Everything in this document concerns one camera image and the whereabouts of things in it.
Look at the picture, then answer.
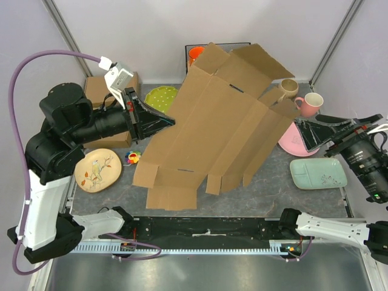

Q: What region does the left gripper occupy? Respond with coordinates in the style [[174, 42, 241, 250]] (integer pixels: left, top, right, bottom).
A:
[[70, 87, 177, 146]]

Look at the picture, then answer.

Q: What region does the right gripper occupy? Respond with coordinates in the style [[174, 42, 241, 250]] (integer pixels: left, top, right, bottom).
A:
[[292, 112, 388, 199]]

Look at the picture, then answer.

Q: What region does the large cardboard box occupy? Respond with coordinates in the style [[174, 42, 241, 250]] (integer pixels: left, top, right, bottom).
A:
[[133, 43, 299, 210]]

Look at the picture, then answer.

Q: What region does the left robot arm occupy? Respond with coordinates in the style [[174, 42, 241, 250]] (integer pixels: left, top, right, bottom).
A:
[[7, 82, 175, 264]]

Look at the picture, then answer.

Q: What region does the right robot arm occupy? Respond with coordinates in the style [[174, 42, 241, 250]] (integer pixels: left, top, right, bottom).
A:
[[277, 114, 387, 264]]

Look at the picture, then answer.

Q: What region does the closed cardboard box front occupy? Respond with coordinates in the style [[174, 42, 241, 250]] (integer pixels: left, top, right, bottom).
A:
[[84, 132, 132, 149]]

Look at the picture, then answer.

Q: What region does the closed cardboard box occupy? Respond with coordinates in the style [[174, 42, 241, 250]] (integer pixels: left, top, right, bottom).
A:
[[84, 72, 141, 109], [84, 132, 132, 149]]

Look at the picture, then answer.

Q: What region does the closed cardboard box rear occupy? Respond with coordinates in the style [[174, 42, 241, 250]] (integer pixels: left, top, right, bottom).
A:
[[84, 72, 141, 109]]

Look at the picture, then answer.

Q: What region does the pink round plate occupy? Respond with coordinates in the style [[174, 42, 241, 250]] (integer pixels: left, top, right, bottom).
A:
[[278, 122, 319, 157]]

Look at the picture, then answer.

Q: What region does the pink mug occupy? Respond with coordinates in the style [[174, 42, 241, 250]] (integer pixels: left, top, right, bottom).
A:
[[294, 92, 324, 118]]

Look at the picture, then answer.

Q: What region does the green dotted plate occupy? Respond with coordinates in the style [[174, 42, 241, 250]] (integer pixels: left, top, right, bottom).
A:
[[144, 86, 178, 113]]

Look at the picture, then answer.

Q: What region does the rainbow flower toy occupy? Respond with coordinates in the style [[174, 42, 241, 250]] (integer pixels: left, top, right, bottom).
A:
[[125, 150, 141, 165]]

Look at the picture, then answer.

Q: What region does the mint rectangular plate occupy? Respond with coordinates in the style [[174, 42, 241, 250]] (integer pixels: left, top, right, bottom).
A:
[[289, 158, 347, 190]]

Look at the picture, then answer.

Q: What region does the beige ceramic mug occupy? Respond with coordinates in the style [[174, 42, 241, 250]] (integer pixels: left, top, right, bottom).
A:
[[278, 79, 299, 102]]

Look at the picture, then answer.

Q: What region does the beige bird plate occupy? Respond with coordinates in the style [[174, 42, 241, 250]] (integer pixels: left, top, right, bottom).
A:
[[74, 149, 122, 193]]

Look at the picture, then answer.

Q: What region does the orange mug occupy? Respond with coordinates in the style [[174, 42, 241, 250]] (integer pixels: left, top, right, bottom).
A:
[[189, 46, 204, 66]]

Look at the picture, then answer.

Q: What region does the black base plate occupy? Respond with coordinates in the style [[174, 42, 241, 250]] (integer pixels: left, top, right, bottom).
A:
[[117, 216, 301, 248]]

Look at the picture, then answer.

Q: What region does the black wire wooden shelf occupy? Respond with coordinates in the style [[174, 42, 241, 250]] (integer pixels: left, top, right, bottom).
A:
[[184, 42, 252, 74]]

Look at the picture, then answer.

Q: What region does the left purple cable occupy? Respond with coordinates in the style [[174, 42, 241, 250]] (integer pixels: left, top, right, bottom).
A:
[[7, 50, 104, 276]]

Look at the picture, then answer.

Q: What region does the grey cable duct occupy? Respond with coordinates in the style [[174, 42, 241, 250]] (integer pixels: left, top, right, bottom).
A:
[[71, 239, 289, 255]]

